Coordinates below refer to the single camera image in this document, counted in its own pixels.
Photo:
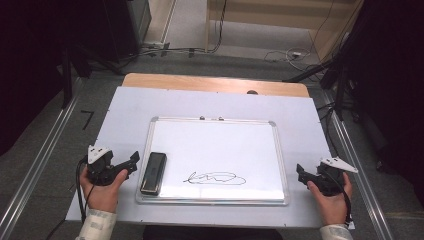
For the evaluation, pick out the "dark curtain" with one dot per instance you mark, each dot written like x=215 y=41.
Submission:
x=393 y=83
x=26 y=66

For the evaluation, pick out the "black cabinet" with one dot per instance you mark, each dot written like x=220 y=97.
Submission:
x=123 y=26

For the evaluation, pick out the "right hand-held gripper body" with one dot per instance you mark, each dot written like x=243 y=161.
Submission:
x=328 y=181

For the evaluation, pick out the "aluminium floor rail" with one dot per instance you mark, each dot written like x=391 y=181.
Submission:
x=41 y=160
x=370 y=200

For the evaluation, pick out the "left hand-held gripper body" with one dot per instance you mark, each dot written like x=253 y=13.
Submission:
x=100 y=170

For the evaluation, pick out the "metal-framed whiteboard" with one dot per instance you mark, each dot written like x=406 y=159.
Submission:
x=216 y=150

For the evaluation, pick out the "black whiteboard eraser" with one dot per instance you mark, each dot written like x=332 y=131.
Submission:
x=153 y=173

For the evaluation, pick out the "person's right hand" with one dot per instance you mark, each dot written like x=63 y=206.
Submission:
x=333 y=208

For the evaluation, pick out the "power strip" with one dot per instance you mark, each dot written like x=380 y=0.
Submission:
x=155 y=45

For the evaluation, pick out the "black metal stand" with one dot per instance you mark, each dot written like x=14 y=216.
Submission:
x=67 y=80
x=340 y=93

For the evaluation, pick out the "light wooden shelf unit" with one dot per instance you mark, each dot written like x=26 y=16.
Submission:
x=266 y=18

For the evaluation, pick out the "large white table panel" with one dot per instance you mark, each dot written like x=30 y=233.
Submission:
x=126 y=110

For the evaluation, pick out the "person's dark clothing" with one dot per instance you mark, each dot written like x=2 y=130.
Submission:
x=213 y=235

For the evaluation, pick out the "person's left hand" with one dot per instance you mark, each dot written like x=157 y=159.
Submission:
x=100 y=196

